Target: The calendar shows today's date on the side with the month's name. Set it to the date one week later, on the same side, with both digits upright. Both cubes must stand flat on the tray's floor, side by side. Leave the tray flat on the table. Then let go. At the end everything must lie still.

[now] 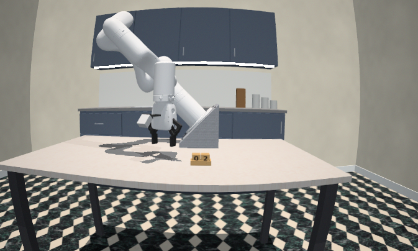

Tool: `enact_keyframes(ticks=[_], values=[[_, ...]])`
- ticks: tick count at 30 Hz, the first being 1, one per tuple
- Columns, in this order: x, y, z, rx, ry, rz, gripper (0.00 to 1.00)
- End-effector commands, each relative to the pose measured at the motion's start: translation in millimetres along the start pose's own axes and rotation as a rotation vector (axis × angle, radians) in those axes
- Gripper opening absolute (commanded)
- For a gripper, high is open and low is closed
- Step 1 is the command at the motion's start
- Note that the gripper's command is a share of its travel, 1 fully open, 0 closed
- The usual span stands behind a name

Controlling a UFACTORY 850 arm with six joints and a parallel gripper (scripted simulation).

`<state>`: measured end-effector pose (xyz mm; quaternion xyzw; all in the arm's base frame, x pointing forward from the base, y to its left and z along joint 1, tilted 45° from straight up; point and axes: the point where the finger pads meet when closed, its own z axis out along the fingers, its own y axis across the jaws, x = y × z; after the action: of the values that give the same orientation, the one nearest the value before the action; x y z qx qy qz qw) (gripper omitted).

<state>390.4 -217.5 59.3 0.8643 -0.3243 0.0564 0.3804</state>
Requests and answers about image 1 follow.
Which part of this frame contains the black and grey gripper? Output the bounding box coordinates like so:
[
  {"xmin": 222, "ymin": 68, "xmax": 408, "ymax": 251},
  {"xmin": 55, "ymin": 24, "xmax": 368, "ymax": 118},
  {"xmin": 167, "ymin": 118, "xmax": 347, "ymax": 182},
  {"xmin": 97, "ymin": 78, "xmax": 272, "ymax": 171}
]
[{"xmin": 148, "ymin": 103, "xmax": 182, "ymax": 147}]

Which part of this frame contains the tan calendar cube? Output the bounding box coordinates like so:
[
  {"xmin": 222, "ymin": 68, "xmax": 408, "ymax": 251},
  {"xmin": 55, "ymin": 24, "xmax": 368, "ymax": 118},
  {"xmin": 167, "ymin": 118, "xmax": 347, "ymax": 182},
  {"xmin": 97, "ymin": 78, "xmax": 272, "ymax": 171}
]
[
  {"xmin": 201, "ymin": 153, "xmax": 210, "ymax": 161},
  {"xmin": 192, "ymin": 153, "xmax": 201, "ymax": 161}
]

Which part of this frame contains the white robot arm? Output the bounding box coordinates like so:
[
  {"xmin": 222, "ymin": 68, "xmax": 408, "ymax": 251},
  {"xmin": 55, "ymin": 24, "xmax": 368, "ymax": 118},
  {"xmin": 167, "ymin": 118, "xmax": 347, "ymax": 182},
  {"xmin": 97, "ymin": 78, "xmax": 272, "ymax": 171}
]
[{"xmin": 96, "ymin": 11, "xmax": 212, "ymax": 133}]

